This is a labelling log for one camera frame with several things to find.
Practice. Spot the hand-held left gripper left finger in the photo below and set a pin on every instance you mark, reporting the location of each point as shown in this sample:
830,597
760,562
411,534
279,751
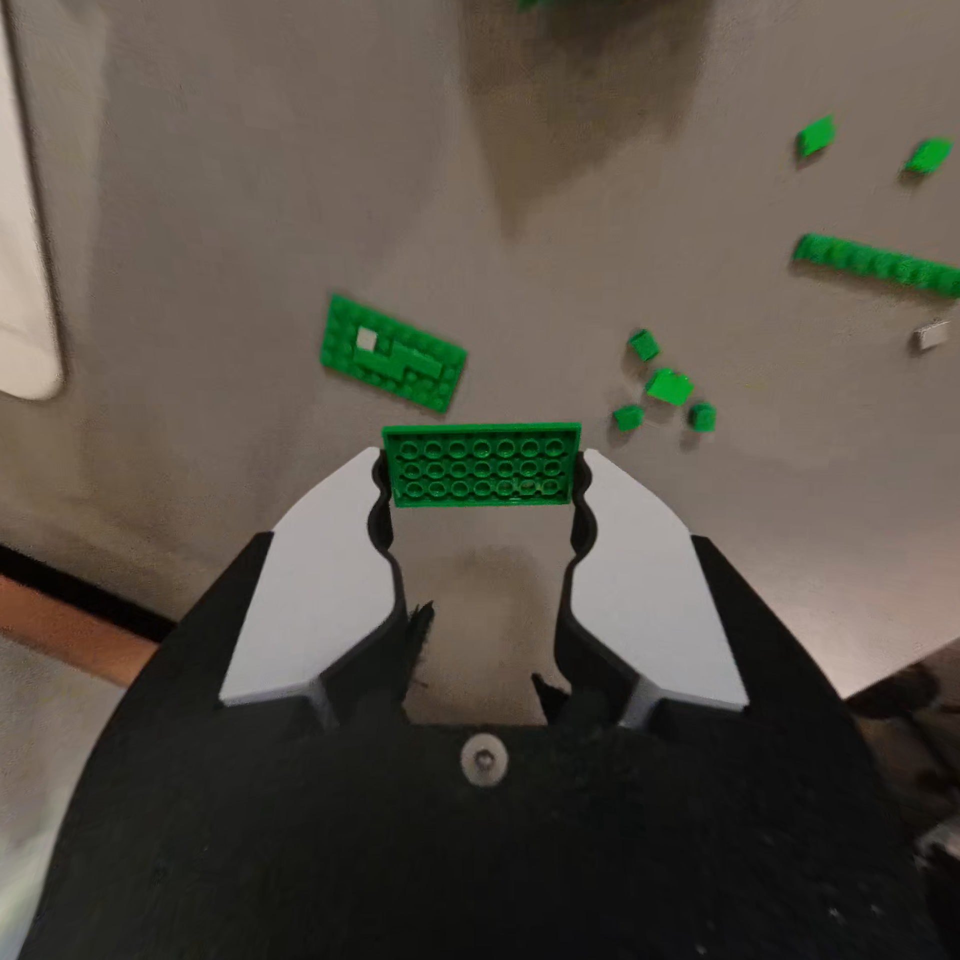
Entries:
315,600

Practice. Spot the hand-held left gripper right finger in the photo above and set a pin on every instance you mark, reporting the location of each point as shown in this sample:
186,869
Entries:
645,600

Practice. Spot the green studded plate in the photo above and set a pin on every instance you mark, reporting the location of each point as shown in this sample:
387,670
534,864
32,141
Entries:
480,465

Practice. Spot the green bricks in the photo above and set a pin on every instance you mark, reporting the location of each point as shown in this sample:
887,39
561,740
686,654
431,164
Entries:
670,386

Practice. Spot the green plate assembly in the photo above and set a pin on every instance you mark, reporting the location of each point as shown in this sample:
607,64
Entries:
397,375

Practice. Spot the wooden-edged grey desk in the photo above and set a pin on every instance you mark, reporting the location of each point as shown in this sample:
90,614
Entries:
60,630

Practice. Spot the small grey tile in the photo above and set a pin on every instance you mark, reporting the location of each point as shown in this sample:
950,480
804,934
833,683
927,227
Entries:
932,336

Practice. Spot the long green plate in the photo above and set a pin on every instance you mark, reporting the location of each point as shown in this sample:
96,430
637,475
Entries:
862,259

